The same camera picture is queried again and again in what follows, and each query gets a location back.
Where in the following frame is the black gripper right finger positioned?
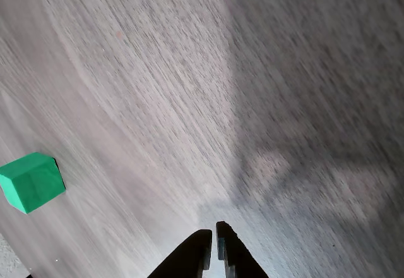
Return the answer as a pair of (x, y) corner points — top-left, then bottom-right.
(216, 221), (270, 278)

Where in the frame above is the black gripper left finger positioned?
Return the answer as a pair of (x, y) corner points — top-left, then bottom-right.
(146, 229), (213, 278)

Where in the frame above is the green cube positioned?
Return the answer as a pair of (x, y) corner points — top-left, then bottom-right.
(0, 152), (66, 215)

